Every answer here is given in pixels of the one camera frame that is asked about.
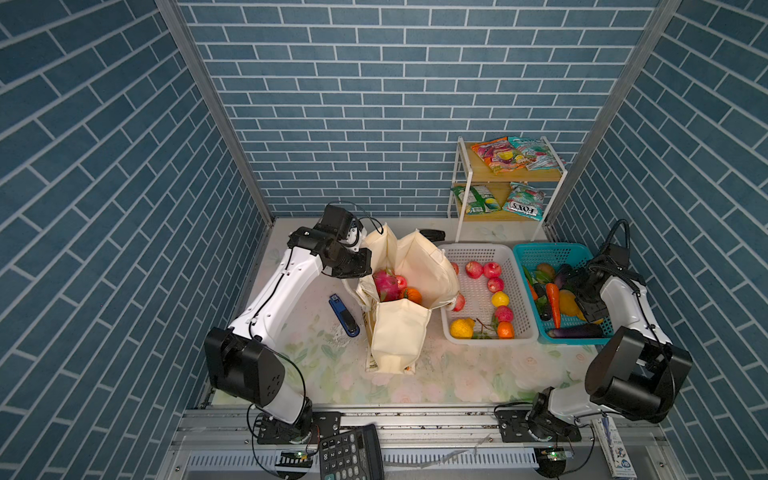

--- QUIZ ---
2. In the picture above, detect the purple eggplant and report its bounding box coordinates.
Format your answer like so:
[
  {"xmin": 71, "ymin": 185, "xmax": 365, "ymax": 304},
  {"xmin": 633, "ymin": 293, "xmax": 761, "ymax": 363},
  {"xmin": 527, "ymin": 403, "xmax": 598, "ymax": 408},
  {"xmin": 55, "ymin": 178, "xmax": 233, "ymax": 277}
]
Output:
[{"xmin": 546, "ymin": 323, "xmax": 603, "ymax": 339}]

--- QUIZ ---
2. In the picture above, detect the aluminium corner post right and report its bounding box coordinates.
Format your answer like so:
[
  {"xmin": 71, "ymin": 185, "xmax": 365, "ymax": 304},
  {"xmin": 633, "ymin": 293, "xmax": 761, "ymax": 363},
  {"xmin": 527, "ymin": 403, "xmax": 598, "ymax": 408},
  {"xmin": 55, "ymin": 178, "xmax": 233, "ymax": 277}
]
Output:
[{"xmin": 544, "ymin": 0, "xmax": 682, "ymax": 237}]

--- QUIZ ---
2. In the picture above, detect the teal snack bag top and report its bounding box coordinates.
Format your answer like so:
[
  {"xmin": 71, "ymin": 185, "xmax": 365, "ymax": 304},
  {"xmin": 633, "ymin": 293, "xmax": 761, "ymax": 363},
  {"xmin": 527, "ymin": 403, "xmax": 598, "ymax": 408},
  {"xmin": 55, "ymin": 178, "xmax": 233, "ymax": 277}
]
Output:
[{"xmin": 508, "ymin": 137, "xmax": 559, "ymax": 171}]

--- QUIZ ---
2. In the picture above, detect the black small device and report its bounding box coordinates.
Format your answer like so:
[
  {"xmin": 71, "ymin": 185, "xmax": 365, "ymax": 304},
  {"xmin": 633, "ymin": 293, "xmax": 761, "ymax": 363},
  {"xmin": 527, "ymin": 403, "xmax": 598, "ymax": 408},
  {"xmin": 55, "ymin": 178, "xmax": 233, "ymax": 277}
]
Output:
[{"xmin": 419, "ymin": 229, "xmax": 446, "ymax": 244}]

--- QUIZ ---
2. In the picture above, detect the white wooden shelf rack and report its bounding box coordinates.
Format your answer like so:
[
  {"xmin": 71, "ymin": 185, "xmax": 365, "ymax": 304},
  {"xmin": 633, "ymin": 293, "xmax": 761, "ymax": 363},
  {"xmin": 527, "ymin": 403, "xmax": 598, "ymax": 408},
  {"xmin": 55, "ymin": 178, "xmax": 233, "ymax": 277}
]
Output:
[{"xmin": 447, "ymin": 136, "xmax": 569, "ymax": 242}]

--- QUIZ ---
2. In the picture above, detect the black calculator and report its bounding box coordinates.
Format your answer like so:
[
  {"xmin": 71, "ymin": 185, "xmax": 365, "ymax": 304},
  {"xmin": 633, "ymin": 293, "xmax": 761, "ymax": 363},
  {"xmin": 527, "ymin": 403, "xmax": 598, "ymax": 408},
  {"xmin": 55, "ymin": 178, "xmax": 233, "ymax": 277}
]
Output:
[{"xmin": 318, "ymin": 423, "xmax": 385, "ymax": 480}]

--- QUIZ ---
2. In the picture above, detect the small orange fruit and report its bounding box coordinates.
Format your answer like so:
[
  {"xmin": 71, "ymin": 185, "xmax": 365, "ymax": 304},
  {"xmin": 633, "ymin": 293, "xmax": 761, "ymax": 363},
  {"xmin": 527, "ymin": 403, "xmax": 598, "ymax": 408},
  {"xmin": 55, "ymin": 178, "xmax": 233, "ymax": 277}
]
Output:
[{"xmin": 496, "ymin": 321, "xmax": 515, "ymax": 339}]

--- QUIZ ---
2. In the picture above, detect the colourful snack bag top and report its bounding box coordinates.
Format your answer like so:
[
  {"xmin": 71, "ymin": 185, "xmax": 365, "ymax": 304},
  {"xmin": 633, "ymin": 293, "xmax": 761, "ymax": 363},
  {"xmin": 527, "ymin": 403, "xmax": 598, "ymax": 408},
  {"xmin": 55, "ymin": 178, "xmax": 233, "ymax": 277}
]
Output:
[{"xmin": 471, "ymin": 137, "xmax": 532, "ymax": 175}]

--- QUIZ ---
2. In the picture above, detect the green snack bag lower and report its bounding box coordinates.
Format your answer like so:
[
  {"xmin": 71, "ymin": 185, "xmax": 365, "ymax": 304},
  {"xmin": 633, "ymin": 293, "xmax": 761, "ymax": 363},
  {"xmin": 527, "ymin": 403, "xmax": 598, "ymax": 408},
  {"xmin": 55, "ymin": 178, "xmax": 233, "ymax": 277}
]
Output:
[{"xmin": 451, "ymin": 185, "xmax": 502, "ymax": 216}]

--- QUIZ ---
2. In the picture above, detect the yellow round fruit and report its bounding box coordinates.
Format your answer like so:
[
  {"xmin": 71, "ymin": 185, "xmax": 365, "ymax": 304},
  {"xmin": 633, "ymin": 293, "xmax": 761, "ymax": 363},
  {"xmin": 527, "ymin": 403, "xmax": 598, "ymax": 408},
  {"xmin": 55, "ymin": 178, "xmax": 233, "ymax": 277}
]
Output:
[{"xmin": 491, "ymin": 291, "xmax": 510, "ymax": 308}]

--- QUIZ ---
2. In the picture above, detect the aluminium corner post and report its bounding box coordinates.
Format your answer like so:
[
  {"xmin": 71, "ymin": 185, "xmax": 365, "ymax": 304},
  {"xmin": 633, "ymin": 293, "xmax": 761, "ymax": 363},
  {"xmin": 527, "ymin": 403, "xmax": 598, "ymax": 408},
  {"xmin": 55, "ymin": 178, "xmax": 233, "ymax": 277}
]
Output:
[
  {"xmin": 544, "ymin": 0, "xmax": 682, "ymax": 237},
  {"xmin": 156, "ymin": 0, "xmax": 274, "ymax": 227}
]

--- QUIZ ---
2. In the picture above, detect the teal plastic vegetable basket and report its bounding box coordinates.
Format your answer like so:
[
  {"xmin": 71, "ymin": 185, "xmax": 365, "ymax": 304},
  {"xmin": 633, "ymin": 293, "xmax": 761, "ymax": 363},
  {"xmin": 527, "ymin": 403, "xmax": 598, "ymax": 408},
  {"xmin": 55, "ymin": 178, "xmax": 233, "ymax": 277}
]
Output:
[{"xmin": 513, "ymin": 242, "xmax": 614, "ymax": 346}]

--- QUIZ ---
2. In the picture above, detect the white plastic fruit basket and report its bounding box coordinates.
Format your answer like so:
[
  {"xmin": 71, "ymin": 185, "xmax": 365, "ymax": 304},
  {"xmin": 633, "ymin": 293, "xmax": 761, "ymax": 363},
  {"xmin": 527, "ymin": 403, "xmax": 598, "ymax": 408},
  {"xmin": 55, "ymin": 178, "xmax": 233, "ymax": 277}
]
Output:
[{"xmin": 440, "ymin": 243, "xmax": 539, "ymax": 347}]

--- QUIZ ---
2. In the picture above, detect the aluminium corner post left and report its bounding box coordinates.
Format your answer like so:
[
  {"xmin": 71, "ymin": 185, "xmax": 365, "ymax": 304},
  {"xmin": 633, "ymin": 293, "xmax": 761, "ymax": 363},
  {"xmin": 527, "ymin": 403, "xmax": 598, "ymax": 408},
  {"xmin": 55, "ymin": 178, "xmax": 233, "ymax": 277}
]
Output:
[{"xmin": 156, "ymin": 0, "xmax": 274, "ymax": 227}]

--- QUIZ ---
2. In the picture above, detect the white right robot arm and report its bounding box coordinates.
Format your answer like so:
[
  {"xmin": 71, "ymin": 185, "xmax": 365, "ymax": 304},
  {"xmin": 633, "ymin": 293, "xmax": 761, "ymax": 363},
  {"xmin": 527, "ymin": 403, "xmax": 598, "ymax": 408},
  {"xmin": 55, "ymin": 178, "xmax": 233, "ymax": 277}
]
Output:
[{"xmin": 528, "ymin": 241, "xmax": 693, "ymax": 432}]

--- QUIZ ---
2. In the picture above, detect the cream floral tote bag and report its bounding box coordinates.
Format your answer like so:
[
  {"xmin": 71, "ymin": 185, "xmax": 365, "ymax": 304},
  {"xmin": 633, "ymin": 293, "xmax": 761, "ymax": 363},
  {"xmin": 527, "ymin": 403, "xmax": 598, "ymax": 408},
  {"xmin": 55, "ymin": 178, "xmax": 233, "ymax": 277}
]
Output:
[{"xmin": 342, "ymin": 225, "xmax": 459, "ymax": 375}]

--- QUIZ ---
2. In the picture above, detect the teal foxs candy bag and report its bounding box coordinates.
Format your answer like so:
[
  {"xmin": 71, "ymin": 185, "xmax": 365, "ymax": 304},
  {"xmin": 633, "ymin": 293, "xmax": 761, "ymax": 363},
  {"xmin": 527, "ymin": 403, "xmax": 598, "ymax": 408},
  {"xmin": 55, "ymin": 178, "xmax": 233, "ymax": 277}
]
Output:
[{"xmin": 502, "ymin": 182, "xmax": 546, "ymax": 221}]

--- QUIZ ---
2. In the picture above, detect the yellow lemon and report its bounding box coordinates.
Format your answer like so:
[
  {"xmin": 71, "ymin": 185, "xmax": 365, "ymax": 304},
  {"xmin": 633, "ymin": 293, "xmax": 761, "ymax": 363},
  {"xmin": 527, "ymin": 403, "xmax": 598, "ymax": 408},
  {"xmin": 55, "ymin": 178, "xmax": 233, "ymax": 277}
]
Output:
[{"xmin": 449, "ymin": 318, "xmax": 475, "ymax": 340}]

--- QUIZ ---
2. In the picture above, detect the blue stapler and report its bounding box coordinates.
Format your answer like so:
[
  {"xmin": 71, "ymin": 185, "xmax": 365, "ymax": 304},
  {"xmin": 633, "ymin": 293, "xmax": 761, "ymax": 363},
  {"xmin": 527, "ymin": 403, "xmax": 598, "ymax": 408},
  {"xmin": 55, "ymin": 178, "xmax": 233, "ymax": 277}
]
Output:
[{"xmin": 329, "ymin": 294, "xmax": 360, "ymax": 338}]

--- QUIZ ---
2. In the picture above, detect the orange carrot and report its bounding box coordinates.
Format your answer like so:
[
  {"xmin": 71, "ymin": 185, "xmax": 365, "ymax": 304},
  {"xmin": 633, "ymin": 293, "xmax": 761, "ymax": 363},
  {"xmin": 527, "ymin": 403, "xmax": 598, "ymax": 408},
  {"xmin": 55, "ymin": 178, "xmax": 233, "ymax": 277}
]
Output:
[{"xmin": 545, "ymin": 282, "xmax": 561, "ymax": 329}]

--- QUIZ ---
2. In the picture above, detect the pink dragon fruit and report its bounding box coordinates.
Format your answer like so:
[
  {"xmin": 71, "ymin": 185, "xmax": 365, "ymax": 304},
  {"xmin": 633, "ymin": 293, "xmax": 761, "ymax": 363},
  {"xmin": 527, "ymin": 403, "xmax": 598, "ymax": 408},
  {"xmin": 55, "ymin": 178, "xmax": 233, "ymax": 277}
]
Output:
[{"xmin": 373, "ymin": 269, "xmax": 400, "ymax": 302}]

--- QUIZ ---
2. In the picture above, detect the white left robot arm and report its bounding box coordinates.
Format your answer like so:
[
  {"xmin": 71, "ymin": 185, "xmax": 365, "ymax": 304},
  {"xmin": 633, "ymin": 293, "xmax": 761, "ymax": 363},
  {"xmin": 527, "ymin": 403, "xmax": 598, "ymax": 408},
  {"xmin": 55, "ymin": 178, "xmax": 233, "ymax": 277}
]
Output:
[{"xmin": 204, "ymin": 221, "xmax": 371, "ymax": 436}]

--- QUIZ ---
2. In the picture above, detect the white toothpaste box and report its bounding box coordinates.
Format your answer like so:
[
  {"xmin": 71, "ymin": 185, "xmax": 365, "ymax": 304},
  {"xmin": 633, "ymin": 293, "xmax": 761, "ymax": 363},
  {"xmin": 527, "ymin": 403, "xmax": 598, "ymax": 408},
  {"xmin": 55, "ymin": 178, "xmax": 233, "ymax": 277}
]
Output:
[{"xmin": 591, "ymin": 416, "xmax": 637, "ymax": 479}]

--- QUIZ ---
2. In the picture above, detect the orange pumpkin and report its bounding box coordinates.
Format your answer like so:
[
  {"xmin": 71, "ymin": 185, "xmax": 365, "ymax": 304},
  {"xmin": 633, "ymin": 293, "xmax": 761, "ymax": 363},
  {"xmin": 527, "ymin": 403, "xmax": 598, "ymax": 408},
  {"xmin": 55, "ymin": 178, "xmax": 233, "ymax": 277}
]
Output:
[{"xmin": 400, "ymin": 287, "xmax": 423, "ymax": 305}]

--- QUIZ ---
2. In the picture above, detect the floral table mat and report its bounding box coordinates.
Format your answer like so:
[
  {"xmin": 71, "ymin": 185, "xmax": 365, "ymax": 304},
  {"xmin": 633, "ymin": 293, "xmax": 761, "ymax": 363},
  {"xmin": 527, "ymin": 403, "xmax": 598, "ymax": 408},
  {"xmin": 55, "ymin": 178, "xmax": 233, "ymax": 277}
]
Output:
[{"xmin": 277, "ymin": 277, "xmax": 596, "ymax": 405}]

